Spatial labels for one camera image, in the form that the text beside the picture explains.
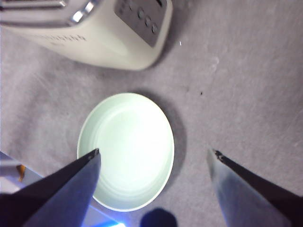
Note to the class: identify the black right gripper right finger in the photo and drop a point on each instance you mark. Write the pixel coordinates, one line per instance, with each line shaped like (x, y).
(248, 196)

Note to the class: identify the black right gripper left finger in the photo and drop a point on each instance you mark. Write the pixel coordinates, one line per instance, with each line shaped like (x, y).
(59, 198)

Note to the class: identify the pale green round plate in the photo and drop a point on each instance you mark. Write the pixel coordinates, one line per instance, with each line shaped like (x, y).
(132, 142)

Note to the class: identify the cream white toaster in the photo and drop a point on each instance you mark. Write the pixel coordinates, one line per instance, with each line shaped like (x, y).
(106, 47)

